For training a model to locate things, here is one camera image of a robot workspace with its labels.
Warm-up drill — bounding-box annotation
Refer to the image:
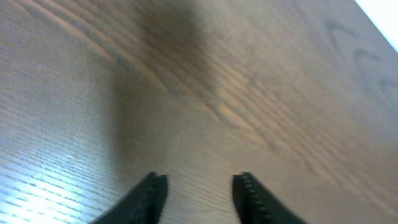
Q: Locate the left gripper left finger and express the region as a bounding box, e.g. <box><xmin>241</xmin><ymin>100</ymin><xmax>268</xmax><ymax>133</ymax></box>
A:
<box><xmin>93</xmin><ymin>172</ymin><xmax>169</xmax><ymax>224</ymax></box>

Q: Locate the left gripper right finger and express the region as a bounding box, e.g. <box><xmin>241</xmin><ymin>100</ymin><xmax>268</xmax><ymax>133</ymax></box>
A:
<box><xmin>232</xmin><ymin>172</ymin><xmax>306</xmax><ymax>224</ymax></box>

